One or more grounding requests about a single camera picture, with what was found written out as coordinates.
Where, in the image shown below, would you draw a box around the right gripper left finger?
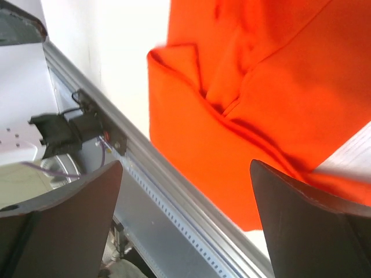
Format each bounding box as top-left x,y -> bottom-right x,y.
1,160 -> 123,278

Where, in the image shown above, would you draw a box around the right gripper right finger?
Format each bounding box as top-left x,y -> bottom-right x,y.
250,160 -> 370,278

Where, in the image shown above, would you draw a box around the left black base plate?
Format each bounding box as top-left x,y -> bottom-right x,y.
72,89 -> 128,156

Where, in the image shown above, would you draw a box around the orange t shirt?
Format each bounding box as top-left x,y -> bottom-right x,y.
147,1 -> 370,231

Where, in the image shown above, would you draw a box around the aluminium mounting rail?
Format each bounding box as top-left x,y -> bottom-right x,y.
43,42 -> 274,277

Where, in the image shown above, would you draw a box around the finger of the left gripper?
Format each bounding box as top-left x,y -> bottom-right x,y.
1,1 -> 48,45

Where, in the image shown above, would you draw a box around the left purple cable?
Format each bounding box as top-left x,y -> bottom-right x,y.
21,136 -> 108,179

